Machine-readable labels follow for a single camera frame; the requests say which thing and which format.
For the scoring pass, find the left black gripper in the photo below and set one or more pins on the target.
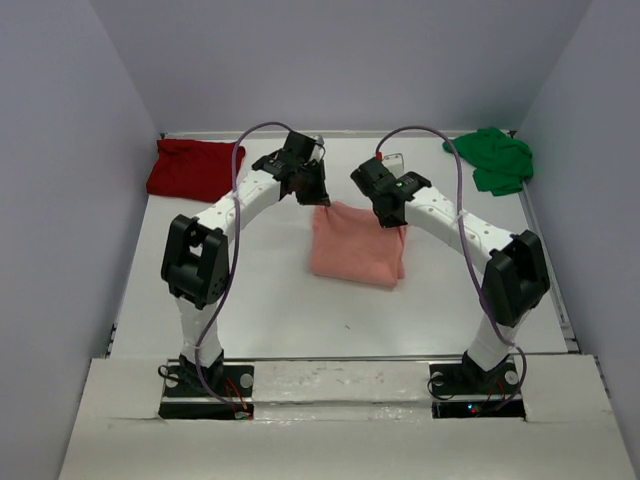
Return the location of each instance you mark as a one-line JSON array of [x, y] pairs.
[[318, 196]]

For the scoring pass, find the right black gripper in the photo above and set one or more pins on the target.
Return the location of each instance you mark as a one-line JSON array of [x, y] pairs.
[[395, 222]]

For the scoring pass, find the pink t shirt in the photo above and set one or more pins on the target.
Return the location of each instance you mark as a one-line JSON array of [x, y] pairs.
[[349, 244]]

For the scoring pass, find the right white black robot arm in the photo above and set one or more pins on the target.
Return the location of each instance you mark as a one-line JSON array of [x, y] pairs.
[[508, 270]]

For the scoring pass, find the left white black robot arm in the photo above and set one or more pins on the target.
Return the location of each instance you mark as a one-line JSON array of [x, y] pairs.
[[202, 252]]

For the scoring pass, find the red folded t shirt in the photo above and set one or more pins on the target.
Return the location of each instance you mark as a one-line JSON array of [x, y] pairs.
[[191, 169]]

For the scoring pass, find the green crumpled t shirt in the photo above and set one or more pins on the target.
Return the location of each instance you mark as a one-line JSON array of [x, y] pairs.
[[501, 163]]

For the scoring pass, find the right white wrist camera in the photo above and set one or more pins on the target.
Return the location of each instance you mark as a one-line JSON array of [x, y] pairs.
[[395, 164]]

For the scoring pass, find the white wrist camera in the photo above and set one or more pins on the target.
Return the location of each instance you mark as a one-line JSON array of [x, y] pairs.
[[318, 139], [395, 164]]

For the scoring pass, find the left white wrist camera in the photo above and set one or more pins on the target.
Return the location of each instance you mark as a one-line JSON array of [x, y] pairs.
[[318, 139]]

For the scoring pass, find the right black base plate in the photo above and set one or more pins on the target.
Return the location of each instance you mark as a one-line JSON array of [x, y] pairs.
[[454, 397]]

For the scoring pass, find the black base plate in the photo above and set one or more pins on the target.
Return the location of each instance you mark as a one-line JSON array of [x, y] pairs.
[[454, 397], [227, 398]]

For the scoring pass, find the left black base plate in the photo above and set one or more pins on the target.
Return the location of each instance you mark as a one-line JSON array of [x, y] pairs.
[[227, 398]]

